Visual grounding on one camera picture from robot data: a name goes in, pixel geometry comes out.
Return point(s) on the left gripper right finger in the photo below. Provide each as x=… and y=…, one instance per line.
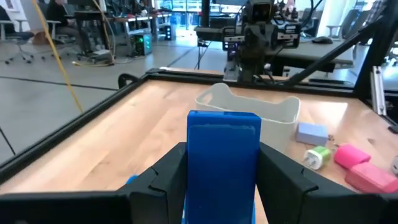
x=289, y=199

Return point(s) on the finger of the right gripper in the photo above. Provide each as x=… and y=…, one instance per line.
x=261, y=43
x=250, y=43

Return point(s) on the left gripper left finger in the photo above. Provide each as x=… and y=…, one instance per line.
x=149, y=199

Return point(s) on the pink wall charger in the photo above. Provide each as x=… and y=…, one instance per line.
x=351, y=155

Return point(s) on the blue rectangular box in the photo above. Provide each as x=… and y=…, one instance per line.
x=222, y=161

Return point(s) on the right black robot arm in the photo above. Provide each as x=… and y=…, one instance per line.
x=252, y=70

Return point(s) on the grey office desk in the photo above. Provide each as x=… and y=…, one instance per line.
x=311, y=53

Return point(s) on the grey office chair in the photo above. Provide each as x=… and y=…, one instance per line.
x=348, y=21

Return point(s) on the black office chair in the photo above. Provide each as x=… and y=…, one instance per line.
x=15, y=35

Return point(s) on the black computer mouse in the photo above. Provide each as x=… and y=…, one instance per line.
x=322, y=40

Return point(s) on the lavender small box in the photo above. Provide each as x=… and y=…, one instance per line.
x=311, y=134

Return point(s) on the white plastic bin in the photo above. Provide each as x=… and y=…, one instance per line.
x=276, y=130

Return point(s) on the small metal clip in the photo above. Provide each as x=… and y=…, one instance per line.
x=332, y=138

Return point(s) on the black equipment box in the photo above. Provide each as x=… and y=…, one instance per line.
x=170, y=32

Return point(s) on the computer tower green light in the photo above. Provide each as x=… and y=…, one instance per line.
x=143, y=45

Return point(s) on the black table clamp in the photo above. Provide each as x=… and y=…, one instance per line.
x=122, y=79

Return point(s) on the person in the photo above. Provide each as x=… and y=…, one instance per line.
x=59, y=12

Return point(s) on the black diagonal frame brace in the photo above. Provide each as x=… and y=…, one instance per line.
x=332, y=53

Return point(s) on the green white wall charger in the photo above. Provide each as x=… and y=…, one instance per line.
x=321, y=154

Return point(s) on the red wall charger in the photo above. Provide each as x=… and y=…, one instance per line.
x=370, y=179

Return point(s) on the black frame upright post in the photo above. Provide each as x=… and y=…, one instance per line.
x=376, y=56

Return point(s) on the silver frame bracket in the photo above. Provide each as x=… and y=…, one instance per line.
x=378, y=90

